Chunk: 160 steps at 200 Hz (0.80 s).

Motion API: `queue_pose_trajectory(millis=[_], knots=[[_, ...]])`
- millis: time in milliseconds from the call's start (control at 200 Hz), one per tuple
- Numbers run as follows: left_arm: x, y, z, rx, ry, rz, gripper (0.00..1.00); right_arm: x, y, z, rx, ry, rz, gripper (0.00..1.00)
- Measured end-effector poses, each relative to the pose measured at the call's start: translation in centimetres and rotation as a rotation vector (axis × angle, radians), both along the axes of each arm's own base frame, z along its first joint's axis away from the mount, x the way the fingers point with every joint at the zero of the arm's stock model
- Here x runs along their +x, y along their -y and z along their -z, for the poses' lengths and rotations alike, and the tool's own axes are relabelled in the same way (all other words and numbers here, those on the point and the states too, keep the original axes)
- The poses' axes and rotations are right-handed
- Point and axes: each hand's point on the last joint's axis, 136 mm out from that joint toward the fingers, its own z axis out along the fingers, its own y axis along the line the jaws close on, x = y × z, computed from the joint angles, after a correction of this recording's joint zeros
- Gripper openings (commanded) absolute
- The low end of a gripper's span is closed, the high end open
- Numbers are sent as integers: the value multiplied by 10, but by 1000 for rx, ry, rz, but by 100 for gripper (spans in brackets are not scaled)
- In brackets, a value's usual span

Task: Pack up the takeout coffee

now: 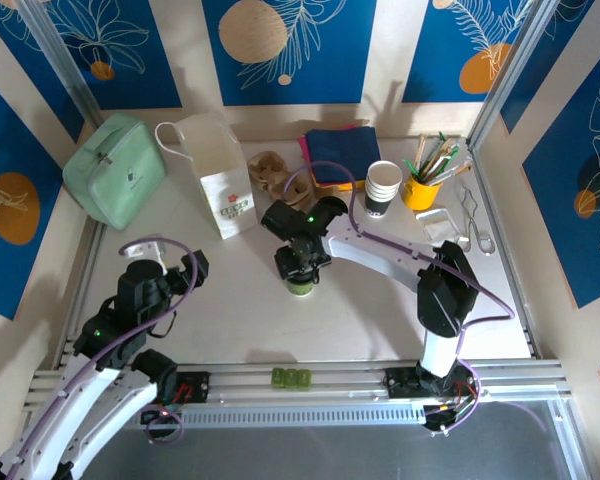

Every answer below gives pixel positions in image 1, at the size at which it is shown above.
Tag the plain wooden stirrer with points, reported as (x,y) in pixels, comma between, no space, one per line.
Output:
(421,150)

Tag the yellow napkin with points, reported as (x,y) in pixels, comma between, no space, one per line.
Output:
(330,187)

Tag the small circuit board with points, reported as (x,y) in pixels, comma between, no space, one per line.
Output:
(437,417)
(160,414)

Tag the black plastic cup lid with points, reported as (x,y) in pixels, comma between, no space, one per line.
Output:
(300,281)

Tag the black white paper cup stack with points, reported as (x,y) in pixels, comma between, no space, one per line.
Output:
(384,175)

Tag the pink napkin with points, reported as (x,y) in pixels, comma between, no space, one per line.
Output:
(303,144)

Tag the white floral paper bag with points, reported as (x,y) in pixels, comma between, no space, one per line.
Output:
(225,200)

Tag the metal tongs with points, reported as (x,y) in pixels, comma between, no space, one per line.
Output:
(472,220)

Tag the aluminium side rail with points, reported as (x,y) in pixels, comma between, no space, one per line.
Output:
(91,250)
(511,280)

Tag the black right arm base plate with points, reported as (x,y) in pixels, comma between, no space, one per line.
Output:
(400,385)

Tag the mint green zip pouch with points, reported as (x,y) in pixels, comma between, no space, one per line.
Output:
(115,170)

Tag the yellow holder cup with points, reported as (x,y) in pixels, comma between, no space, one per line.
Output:
(420,197)

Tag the navy blue napkin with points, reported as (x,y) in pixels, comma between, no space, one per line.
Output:
(345,150)

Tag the green tipped stirrer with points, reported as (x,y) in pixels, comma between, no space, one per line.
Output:
(434,150)

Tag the long aluminium base rail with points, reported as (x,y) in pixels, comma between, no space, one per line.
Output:
(330,395)

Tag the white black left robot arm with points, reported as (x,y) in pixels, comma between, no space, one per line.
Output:
(70,410)

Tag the green paper coffee cup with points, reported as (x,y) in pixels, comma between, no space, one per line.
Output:
(300,291)

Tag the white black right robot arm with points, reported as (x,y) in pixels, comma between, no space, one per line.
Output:
(375,250)

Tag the small green block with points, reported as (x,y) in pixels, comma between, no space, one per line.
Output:
(278,378)
(291,378)
(304,378)

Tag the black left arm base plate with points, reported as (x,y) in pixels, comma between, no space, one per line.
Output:
(195,387)

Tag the aluminium frame post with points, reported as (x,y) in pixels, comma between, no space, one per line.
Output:
(58,55)
(510,75)

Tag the green plastic stirrer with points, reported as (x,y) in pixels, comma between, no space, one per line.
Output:
(412,169)

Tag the brown pulp cup carrier stack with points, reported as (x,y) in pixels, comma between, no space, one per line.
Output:
(265,167)

